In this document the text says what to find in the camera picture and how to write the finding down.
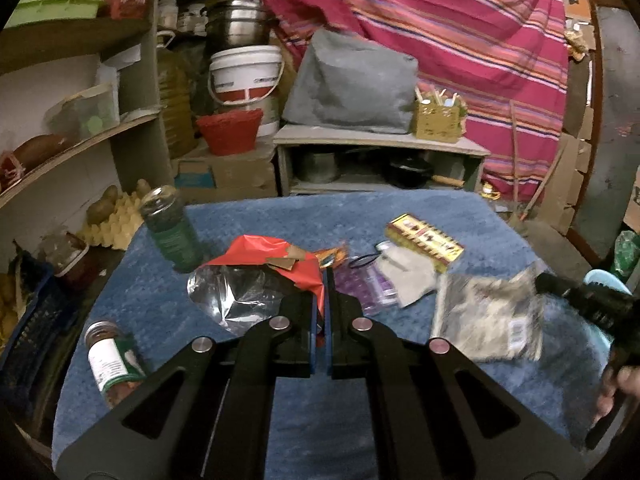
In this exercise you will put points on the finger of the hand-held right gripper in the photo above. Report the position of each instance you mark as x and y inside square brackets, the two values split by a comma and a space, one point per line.
[557, 286]

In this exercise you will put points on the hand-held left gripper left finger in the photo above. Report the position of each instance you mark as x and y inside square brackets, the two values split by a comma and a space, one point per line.
[300, 340]

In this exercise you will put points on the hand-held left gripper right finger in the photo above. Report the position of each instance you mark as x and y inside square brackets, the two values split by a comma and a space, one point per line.
[345, 340]

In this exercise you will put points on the red foil wrapper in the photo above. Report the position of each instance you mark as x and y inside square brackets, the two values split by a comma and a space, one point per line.
[260, 255]

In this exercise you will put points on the person's right hand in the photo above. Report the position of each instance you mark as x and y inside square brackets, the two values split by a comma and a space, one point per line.
[617, 385]

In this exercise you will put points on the purple plastic packet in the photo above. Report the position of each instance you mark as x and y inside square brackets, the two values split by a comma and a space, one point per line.
[367, 285]

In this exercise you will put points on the green plastic bag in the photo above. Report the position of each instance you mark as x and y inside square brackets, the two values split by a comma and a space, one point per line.
[627, 255]

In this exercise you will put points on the orange candy wrapper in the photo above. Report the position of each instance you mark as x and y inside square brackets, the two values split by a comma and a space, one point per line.
[332, 257]

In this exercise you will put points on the grey paper pouch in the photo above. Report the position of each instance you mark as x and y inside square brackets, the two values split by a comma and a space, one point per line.
[407, 272]

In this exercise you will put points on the stack of flattened cardboard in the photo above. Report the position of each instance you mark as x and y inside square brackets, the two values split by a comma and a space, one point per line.
[567, 175]

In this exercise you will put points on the yellow patterned box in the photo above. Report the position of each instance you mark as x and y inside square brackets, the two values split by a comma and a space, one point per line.
[425, 242]

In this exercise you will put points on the wooden broom stick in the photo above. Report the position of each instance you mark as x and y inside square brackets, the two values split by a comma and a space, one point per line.
[515, 160]

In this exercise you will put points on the blue knitted blanket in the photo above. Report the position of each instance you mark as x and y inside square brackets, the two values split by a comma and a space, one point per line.
[240, 215]

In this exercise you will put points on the green label glass jar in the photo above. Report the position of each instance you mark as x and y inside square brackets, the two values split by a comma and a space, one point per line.
[172, 240]

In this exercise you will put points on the steel cooking pot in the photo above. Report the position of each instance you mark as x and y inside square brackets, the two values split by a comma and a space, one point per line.
[317, 166]

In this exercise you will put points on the black cooking pot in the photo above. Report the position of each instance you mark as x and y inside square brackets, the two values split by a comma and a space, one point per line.
[407, 171]

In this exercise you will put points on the cardboard box blue print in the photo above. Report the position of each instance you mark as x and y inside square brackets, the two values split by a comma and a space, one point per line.
[225, 176]

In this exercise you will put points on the brown spice jar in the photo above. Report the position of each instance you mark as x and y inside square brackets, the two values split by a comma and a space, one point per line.
[112, 365]

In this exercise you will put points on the yellow utensil holder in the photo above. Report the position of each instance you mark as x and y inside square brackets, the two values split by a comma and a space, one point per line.
[440, 120]

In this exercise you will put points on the low wooden cabinet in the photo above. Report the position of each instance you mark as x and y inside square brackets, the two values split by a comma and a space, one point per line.
[380, 139]

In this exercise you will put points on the brown potato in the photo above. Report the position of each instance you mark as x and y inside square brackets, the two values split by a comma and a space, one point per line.
[143, 188]
[101, 205]

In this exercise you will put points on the yellow egg tray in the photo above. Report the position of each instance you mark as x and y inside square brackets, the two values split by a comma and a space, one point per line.
[112, 225]

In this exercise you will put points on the red woven basket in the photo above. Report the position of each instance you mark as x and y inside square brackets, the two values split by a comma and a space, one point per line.
[230, 131]

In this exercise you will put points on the grey cushion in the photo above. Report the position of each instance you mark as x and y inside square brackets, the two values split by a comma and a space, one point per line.
[350, 85]

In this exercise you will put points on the large oil bottle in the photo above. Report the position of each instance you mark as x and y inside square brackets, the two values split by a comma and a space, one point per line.
[175, 105]

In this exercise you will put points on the wooden shelf unit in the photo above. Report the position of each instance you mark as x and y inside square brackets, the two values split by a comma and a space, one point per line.
[135, 130]

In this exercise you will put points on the dark blue plastic crate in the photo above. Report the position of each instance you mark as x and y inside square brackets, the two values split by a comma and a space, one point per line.
[30, 330]

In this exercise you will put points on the white plastic bucket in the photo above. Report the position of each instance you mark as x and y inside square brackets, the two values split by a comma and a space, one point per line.
[245, 75]

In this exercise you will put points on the pink striped cloth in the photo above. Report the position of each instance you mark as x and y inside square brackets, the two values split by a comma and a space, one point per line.
[450, 35]

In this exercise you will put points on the clear plastic container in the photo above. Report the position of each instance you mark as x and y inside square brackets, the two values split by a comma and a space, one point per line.
[85, 112]

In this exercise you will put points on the stacked steel pots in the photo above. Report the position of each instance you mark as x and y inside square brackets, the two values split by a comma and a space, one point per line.
[235, 22]

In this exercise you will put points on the sweet potato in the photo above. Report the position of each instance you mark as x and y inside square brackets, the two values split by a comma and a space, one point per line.
[37, 147]

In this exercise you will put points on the small red plastic basket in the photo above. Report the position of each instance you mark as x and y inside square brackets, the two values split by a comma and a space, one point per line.
[127, 1]

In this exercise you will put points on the green plastic tray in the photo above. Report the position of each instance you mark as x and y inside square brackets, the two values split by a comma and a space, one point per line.
[55, 10]

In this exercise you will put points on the grey door wooden frame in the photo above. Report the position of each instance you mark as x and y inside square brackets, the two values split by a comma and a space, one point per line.
[615, 110]

